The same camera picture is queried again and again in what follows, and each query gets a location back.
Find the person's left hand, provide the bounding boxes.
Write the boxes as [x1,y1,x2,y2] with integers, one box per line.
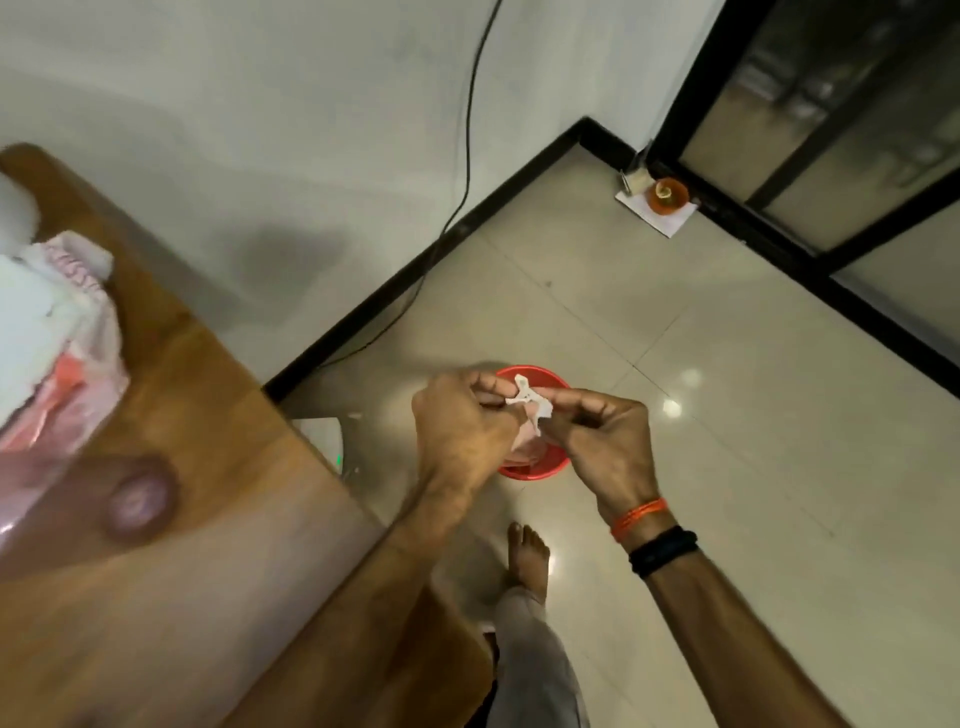
[410,366,528,493]

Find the person's right hand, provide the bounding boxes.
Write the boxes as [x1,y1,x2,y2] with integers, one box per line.
[534,385,667,528]

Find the white tissue sheet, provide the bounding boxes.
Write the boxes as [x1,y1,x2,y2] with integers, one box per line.
[503,374,557,438]

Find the pink plastic bottle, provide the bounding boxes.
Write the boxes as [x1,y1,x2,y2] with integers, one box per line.
[0,452,183,585]

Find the person's right forearm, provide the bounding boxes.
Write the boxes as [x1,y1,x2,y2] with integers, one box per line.
[643,551,853,728]

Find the person's left forearm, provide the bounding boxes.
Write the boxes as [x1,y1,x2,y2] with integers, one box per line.
[224,479,493,728]

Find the person's right foot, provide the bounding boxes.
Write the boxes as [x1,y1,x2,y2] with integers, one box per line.
[504,521,553,606]

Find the orange thread wristband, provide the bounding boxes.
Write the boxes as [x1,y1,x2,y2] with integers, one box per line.
[608,497,670,545]

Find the red plastic bin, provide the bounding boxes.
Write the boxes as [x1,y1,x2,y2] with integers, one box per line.
[490,364,576,482]

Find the black braided wristband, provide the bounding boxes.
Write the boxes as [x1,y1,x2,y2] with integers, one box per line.
[627,525,700,580]

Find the white round device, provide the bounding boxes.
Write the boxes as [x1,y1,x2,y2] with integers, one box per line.
[287,415,348,477]

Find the grey trousers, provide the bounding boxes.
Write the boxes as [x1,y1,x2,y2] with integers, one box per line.
[463,587,592,728]

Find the white paper sheet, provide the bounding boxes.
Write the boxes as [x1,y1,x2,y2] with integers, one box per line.
[614,167,702,241]

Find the small orange bowl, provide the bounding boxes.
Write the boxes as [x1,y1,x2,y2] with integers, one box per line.
[647,176,691,217]

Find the orange white plastic tissue pack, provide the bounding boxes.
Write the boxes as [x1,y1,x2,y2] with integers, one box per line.
[0,229,132,543]

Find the black framed glass door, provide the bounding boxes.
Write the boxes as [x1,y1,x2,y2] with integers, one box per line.
[646,0,960,400]

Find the stack of white tissues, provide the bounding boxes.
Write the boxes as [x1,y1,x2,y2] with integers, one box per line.
[0,253,100,427]

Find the white plant pot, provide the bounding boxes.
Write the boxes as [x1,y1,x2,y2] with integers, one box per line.
[0,173,40,260]

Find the black cable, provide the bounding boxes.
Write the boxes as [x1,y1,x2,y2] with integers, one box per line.
[313,0,505,373]

